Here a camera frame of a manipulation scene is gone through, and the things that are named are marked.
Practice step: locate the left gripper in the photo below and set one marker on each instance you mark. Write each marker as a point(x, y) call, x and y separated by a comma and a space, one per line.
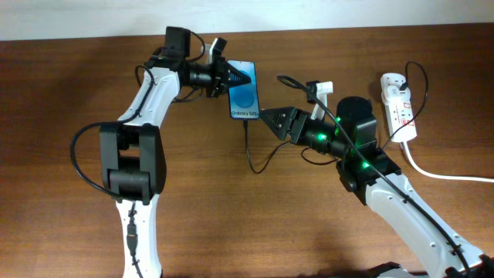
point(220, 71)

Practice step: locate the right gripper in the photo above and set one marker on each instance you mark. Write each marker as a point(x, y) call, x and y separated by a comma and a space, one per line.
point(297, 126)

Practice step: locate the blue screen Galaxy smartphone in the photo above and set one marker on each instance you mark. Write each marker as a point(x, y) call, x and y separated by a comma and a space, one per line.
point(244, 99)

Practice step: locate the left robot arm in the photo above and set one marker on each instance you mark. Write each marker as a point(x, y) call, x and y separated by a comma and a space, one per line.
point(134, 169)

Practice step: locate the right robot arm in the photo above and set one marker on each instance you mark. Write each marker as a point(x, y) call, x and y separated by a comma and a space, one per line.
point(379, 183)

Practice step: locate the white USB charger plug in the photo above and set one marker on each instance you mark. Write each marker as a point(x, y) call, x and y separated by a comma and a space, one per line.
point(391, 90)

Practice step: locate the white power strip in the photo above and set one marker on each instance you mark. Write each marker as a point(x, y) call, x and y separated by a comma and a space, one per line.
point(399, 120)

